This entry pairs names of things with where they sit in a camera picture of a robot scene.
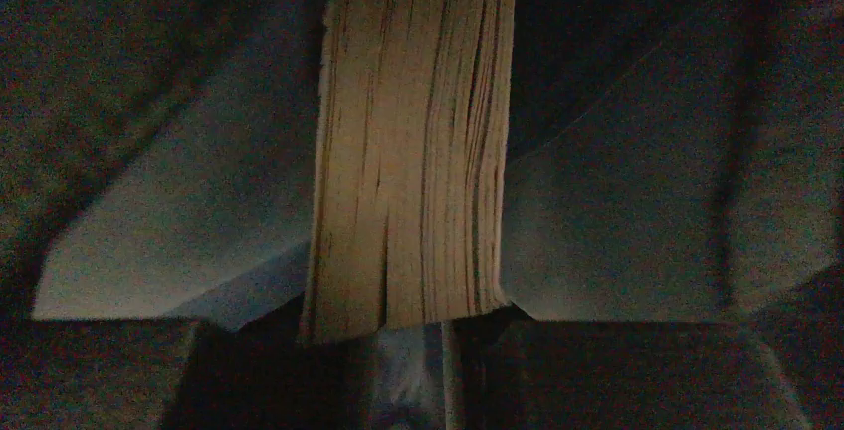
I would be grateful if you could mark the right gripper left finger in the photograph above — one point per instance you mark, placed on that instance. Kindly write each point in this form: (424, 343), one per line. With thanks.
(164, 374)

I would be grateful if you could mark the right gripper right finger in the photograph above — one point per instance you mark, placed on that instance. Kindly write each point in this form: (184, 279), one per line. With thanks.
(522, 373)

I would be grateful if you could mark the yellow treehouse book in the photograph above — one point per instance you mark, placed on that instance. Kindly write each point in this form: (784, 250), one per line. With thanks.
(410, 160)

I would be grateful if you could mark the blue backpack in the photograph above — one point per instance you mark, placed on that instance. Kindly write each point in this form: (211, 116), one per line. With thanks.
(668, 161)

